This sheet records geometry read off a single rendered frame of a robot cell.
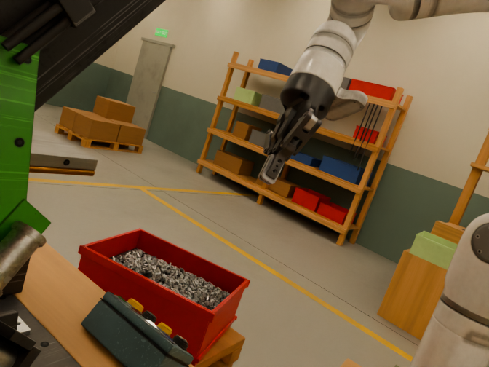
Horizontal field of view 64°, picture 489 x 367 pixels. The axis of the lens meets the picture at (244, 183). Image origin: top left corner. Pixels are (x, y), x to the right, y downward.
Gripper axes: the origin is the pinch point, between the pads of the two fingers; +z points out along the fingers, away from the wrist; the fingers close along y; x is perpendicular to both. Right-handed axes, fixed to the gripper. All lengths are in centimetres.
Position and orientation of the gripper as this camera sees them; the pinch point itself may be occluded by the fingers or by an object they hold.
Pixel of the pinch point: (271, 170)
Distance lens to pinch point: 55.1
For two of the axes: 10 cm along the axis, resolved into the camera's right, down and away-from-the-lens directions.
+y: 3.8, -0.9, -9.2
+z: -4.4, 8.6, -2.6
